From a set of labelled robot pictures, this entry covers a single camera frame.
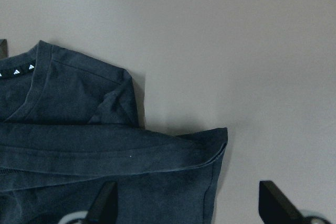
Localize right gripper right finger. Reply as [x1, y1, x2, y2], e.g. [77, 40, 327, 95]
[258, 180, 303, 224]

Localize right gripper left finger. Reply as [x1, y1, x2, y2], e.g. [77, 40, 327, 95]
[85, 182, 118, 224]

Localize black printed t-shirt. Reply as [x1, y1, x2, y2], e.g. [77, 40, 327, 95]
[1, 41, 228, 223]

